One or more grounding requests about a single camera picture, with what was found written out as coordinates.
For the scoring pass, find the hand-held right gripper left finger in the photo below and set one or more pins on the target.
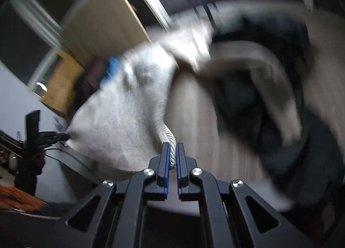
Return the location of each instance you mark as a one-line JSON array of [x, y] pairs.
[[165, 172]]

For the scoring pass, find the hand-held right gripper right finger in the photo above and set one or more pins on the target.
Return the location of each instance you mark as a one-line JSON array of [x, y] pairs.
[[180, 177]]

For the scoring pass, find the cream knit sweater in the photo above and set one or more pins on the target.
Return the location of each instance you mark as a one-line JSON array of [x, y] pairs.
[[121, 118]]

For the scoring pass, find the blue cloth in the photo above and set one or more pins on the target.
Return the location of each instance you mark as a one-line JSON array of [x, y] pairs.
[[112, 68]]

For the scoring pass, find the dark jacket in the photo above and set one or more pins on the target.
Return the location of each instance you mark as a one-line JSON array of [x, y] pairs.
[[302, 161]]

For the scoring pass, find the black phone stand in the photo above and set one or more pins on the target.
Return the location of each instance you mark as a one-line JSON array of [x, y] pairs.
[[32, 129]]

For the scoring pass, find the orange cloth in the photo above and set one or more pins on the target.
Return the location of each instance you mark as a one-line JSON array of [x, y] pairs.
[[18, 199]]

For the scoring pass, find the light wooden wardrobe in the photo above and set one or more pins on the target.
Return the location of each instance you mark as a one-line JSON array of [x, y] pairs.
[[107, 21]]

